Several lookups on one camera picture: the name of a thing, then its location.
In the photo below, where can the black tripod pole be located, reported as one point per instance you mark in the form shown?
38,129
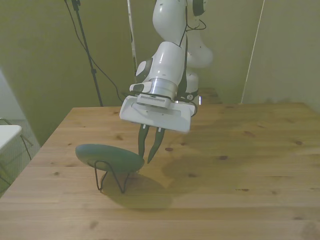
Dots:
94,72

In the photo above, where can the dark green plate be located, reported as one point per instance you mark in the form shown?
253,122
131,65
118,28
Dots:
110,156

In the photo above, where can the white folding table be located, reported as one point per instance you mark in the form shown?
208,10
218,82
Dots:
7,132

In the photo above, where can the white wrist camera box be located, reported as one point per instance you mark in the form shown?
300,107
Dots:
152,101

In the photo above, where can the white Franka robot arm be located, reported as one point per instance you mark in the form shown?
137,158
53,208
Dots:
167,62

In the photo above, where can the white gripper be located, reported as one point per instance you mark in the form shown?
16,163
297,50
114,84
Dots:
155,120

